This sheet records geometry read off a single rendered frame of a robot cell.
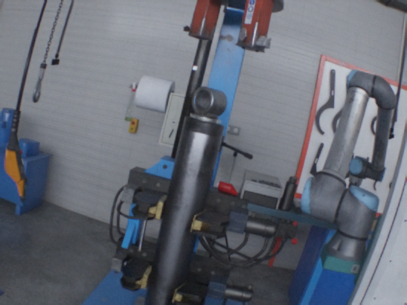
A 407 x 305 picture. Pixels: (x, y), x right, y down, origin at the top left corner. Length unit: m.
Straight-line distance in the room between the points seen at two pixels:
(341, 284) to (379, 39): 2.71
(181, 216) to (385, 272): 1.19
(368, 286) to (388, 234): 0.22
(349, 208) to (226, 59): 1.41
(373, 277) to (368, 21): 3.46
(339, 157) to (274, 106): 2.57
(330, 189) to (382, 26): 3.26
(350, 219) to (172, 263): 1.12
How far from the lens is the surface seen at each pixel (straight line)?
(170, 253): 2.21
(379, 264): 1.48
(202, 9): 2.30
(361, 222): 1.51
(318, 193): 1.54
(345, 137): 1.65
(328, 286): 3.36
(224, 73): 2.54
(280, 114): 4.14
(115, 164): 4.38
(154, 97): 2.99
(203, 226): 2.10
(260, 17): 2.03
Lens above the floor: 1.58
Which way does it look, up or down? 9 degrees down
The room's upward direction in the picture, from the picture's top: 13 degrees clockwise
